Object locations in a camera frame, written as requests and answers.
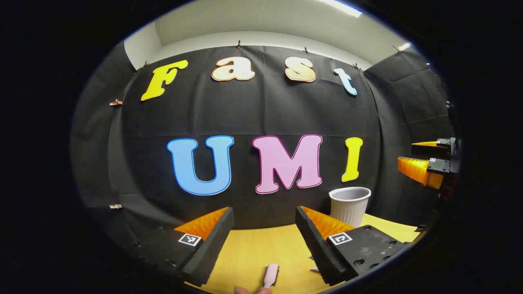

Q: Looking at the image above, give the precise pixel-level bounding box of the black backdrop cloth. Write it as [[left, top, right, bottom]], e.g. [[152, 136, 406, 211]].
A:
[[69, 41, 458, 245]]

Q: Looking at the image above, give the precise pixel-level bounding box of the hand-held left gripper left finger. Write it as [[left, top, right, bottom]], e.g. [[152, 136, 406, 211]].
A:
[[137, 207, 235, 287]]

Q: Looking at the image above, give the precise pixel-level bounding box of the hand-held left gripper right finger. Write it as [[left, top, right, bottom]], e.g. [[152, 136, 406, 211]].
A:
[[295, 205, 409, 286]]

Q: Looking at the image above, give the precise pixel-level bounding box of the white ribbed garbage bin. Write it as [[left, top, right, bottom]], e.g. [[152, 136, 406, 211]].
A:
[[329, 187, 372, 228]]

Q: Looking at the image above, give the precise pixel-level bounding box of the yellow wooden desktop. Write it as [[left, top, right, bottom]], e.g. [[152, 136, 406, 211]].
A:
[[184, 213, 421, 294]]

